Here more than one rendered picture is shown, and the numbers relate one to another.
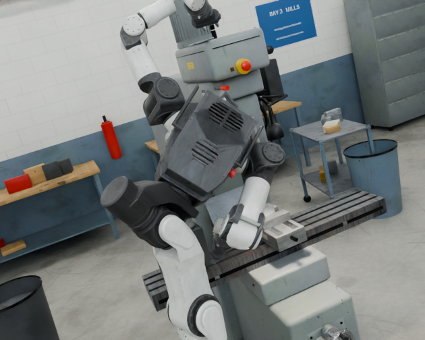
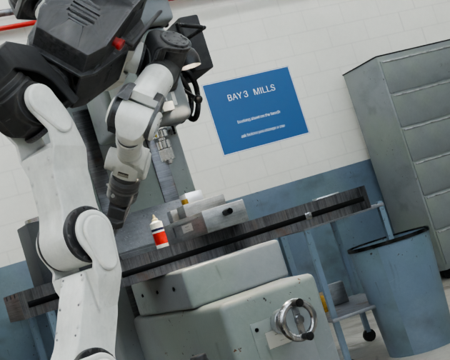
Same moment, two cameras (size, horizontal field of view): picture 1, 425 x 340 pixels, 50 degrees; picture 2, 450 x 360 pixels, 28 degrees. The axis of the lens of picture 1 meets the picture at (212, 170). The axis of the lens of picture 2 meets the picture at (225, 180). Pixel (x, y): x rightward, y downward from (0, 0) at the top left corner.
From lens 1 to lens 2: 1.30 m
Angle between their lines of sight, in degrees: 21
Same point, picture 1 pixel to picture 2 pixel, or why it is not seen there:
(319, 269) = (269, 259)
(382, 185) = (413, 293)
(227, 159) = (112, 21)
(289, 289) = (225, 283)
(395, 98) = (448, 221)
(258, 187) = (155, 70)
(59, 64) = not seen: outside the picture
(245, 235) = (138, 114)
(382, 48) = (412, 141)
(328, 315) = (281, 298)
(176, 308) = (48, 226)
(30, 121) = not seen: outside the picture
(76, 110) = not seen: outside the picture
